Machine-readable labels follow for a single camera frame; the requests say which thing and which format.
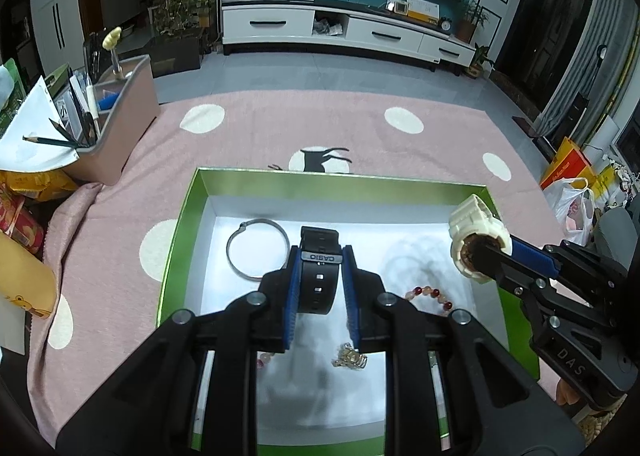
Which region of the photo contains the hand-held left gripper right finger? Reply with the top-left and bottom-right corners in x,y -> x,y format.
344,244 -> 587,456

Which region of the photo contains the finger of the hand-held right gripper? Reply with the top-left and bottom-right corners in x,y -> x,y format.
465,233 -> 563,332
507,235 -> 628,282

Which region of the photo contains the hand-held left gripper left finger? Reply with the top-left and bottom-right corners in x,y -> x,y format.
55,245 -> 302,456

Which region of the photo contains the black wrist watch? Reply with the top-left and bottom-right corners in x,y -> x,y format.
298,226 -> 344,316

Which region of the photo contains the white wrist watch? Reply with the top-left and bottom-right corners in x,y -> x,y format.
448,195 -> 512,285

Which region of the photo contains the silver bangle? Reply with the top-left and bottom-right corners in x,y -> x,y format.
226,218 -> 291,281

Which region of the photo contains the green cardboard box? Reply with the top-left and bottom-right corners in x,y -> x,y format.
155,167 -> 542,456

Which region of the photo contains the person's right hand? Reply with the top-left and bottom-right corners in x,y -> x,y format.
554,378 -> 617,443

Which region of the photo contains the white plastic bag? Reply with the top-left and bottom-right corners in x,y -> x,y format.
543,177 -> 596,248

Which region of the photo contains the yellow and red box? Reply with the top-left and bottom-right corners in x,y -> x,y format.
540,137 -> 594,190

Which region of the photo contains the yellow bag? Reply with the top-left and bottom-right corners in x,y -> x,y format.
592,165 -> 621,203

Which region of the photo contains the pink polka dot tablecloth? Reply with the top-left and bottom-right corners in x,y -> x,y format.
27,88 -> 568,449

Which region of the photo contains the small floor potted plant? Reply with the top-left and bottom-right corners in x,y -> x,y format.
467,44 -> 496,80

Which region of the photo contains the grey striped curtain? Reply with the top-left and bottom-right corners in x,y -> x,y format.
532,0 -> 637,138

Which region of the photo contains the pink desk organizer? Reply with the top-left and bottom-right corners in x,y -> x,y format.
60,54 -> 160,186

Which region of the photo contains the potted plant in brown pot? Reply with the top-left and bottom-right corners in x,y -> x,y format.
457,0 -> 489,44

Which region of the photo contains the white tv cabinet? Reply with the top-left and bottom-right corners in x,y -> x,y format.
221,0 -> 477,75

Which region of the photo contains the black planter with plants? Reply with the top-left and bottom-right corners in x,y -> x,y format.
151,0 -> 217,78

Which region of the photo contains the yellow desk calendar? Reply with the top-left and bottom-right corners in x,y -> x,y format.
407,0 -> 441,23

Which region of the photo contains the yellow bear canister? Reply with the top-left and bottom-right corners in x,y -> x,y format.
0,231 -> 59,320

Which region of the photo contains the white pen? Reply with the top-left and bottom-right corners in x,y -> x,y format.
86,83 -> 99,133

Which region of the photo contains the dark pencil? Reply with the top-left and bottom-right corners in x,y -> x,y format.
48,118 -> 81,147
22,135 -> 79,150

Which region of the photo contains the yellow snack packet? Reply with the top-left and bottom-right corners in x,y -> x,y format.
0,168 -> 81,202

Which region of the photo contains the red snack packet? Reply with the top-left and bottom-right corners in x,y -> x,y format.
0,186 -> 46,255

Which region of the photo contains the white card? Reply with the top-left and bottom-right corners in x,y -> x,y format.
0,293 -> 31,355

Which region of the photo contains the white paper sheet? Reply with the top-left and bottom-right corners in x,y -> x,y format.
0,76 -> 79,172

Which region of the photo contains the yellow back scratcher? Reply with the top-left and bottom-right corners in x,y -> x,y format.
102,27 -> 124,75

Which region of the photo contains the green packet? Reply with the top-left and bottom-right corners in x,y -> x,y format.
0,58 -> 29,137

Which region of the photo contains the white refrigerator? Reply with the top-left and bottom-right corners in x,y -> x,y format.
29,0 -> 82,83

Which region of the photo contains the gold chain jewellery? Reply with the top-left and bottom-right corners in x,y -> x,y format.
331,342 -> 370,372

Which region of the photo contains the red orange bead bracelet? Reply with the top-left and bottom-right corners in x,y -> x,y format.
404,285 -> 455,313

